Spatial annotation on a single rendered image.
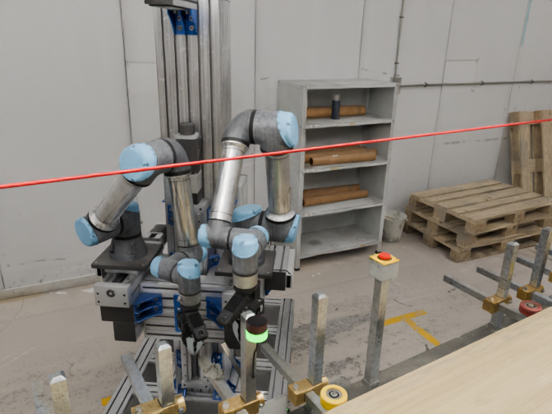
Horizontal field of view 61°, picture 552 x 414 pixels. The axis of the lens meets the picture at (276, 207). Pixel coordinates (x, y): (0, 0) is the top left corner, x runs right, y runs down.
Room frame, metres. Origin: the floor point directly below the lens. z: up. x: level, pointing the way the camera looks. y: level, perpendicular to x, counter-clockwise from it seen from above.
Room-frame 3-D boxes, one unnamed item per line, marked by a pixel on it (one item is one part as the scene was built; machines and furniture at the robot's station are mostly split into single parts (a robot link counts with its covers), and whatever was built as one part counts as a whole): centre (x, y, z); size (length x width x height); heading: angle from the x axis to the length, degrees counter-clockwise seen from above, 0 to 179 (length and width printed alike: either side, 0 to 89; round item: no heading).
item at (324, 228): (4.00, -0.49, 0.78); 0.90 x 0.45 x 1.55; 116
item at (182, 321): (1.43, 0.29, 0.97); 0.09 x 0.08 x 0.12; 32
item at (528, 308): (1.65, -1.04, 0.85); 0.08 x 0.08 x 0.11
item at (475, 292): (1.82, -0.93, 0.83); 0.43 x 0.03 x 0.04; 32
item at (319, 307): (1.27, -0.14, 0.92); 0.03 x 0.03 x 0.48; 32
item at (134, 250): (1.76, 0.61, 1.09); 0.15 x 0.15 x 0.10
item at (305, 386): (1.26, -0.12, 0.80); 0.13 x 0.06 x 0.05; 122
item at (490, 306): (1.79, -0.97, 0.84); 0.13 x 0.06 x 0.05; 122
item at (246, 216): (1.72, 0.11, 1.21); 0.13 x 0.12 x 0.14; 76
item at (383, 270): (1.41, -0.36, 1.18); 0.07 x 0.07 x 0.08; 32
